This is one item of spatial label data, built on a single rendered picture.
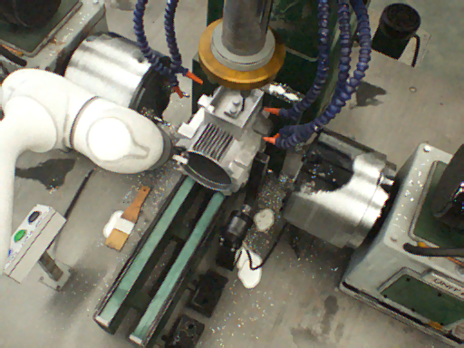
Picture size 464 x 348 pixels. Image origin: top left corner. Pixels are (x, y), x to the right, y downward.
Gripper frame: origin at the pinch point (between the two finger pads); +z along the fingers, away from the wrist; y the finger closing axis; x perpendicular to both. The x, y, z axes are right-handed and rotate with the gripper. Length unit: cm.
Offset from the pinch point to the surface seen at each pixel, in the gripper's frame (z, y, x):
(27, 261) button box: -14.7, 16.0, 34.0
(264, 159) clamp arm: -12.8, -20.3, -7.1
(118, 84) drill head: -0.5, 20.0, -8.5
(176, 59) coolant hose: -3.8, 8.4, -19.2
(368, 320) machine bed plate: 24, -60, 20
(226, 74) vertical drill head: -15.7, -6.5, -19.2
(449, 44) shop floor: 191, -67, -112
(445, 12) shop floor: 203, -59, -133
